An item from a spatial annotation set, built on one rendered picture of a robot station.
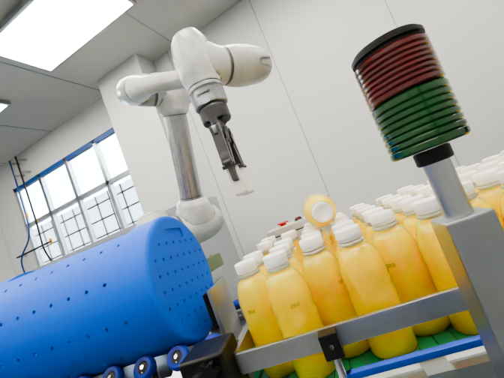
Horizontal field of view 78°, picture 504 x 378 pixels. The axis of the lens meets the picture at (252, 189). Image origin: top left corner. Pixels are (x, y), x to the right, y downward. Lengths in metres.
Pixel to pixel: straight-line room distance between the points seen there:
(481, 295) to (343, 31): 3.30
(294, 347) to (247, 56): 0.70
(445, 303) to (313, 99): 2.98
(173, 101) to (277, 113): 2.17
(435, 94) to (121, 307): 0.58
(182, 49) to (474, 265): 0.73
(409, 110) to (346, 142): 2.97
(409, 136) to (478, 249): 0.10
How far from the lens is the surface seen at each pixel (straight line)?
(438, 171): 0.30
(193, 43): 0.84
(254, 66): 0.90
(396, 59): 0.29
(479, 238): 0.30
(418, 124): 0.28
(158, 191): 3.73
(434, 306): 0.49
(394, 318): 0.49
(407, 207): 0.58
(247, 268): 0.54
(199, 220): 1.39
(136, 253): 0.64
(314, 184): 3.27
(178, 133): 1.37
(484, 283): 0.31
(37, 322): 0.78
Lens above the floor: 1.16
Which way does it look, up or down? 5 degrees up
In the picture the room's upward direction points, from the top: 21 degrees counter-clockwise
